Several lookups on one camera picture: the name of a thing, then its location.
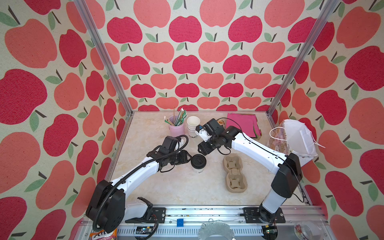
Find stack of pink napkins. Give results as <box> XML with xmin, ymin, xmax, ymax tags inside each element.
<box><xmin>226</xmin><ymin>113</ymin><xmax>262</xmax><ymax>138</ymax></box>

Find wrapped straws and stirrers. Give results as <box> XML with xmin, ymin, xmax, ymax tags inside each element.
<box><xmin>164</xmin><ymin>108</ymin><xmax>188</xmax><ymax>127</ymax></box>

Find orange snack packet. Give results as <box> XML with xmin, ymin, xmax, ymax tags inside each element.
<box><xmin>90</xmin><ymin>229</ymin><xmax>118</xmax><ymax>240</ymax></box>

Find stack of white paper cups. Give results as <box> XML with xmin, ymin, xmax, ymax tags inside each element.
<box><xmin>187</xmin><ymin>116</ymin><xmax>201</xmax><ymax>139</ymax></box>

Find brown cardboard cup carrier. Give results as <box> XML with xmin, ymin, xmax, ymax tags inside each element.
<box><xmin>223</xmin><ymin>155</ymin><xmax>248</xmax><ymax>194</ymax></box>

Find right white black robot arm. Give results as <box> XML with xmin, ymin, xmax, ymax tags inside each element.
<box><xmin>195</xmin><ymin>119</ymin><xmax>303</xmax><ymax>223</ymax></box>

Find white patterned paper gift bag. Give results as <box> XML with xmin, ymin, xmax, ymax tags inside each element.
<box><xmin>267</xmin><ymin>119</ymin><xmax>324</xmax><ymax>166</ymax></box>

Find white paper coffee cup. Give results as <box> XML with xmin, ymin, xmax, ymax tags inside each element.
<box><xmin>193</xmin><ymin>168</ymin><xmax>205</xmax><ymax>174</ymax></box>

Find pink straw holder cup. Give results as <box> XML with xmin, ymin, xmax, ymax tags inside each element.
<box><xmin>169</xmin><ymin>123</ymin><xmax>185</xmax><ymax>137</ymax></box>

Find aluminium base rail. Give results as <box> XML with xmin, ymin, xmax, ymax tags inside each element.
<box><xmin>73</xmin><ymin>205</ymin><xmax>335</xmax><ymax>240</ymax></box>

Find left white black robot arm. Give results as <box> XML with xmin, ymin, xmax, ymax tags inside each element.
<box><xmin>86</xmin><ymin>135</ymin><xmax>189</xmax><ymax>233</ymax></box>

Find black plastic cup lid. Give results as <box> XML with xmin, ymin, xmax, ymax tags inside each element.
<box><xmin>191</xmin><ymin>154</ymin><xmax>207</xmax><ymax>170</ymax></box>

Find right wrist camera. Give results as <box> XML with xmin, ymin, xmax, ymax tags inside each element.
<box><xmin>195</xmin><ymin>125</ymin><xmax>212</xmax><ymax>142</ymax></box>

